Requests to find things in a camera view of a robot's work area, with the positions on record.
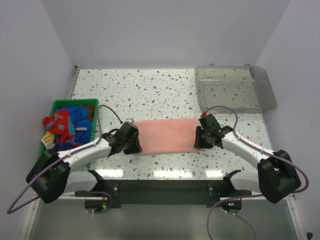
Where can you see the red patterned towel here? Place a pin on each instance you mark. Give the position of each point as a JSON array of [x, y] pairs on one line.
[[59, 123]]

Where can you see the aluminium frame rail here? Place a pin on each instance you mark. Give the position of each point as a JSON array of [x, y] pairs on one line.
[[56, 171]]

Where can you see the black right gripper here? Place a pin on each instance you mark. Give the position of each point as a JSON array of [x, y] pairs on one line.
[[198, 142]]

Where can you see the brown towel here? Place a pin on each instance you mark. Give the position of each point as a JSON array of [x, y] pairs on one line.
[[91, 111]]

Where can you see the yellow striped towel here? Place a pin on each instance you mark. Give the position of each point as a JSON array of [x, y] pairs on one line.
[[48, 140]]

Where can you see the pink towel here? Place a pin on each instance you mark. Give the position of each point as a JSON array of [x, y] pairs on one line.
[[167, 136]]

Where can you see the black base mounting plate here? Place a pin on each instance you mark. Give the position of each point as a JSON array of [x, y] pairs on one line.
[[116, 193]]

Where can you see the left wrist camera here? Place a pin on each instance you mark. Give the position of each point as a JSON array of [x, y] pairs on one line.
[[130, 120]]

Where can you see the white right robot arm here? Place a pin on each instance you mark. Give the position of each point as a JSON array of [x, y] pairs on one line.
[[275, 176]]

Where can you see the blue towel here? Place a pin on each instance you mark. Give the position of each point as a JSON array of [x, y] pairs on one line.
[[82, 126]]

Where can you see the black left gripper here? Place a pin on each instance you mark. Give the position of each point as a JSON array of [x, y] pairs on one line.
[[136, 147]]

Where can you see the clear plastic container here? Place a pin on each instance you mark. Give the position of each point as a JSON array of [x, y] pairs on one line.
[[245, 89]]

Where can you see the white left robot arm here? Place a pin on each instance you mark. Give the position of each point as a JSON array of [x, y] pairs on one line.
[[56, 173]]

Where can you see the green plastic bin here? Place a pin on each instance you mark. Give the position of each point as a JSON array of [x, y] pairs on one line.
[[72, 102]]

